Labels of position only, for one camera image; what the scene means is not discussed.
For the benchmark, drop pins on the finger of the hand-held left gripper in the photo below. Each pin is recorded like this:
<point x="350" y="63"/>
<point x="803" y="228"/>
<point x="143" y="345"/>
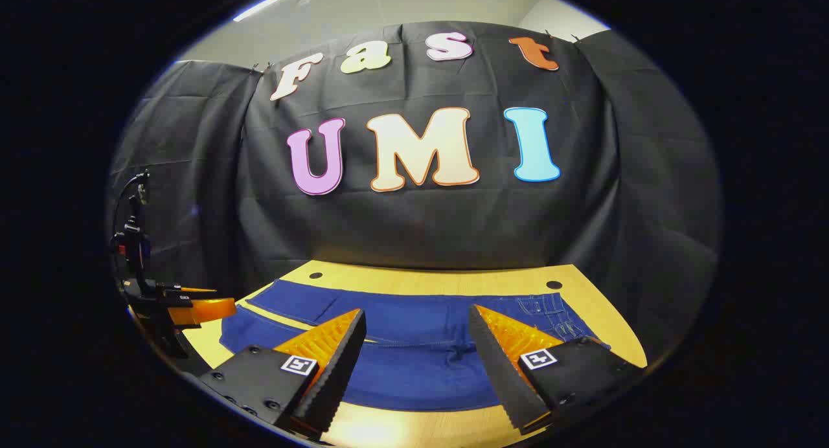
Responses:
<point x="194" y="289"/>
<point x="207" y="310"/>

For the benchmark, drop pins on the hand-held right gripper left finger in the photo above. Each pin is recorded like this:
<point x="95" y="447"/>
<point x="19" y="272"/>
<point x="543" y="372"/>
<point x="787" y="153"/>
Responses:
<point x="337" y="383"/>

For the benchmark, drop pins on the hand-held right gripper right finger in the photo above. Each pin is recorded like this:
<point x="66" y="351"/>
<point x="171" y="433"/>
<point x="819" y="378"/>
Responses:
<point x="502" y="377"/>

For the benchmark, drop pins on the blue denim jeans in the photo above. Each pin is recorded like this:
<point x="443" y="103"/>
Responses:
<point x="414" y="318"/>

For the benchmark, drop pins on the black backdrop cloth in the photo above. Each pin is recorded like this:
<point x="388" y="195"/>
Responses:
<point x="421" y="241"/>

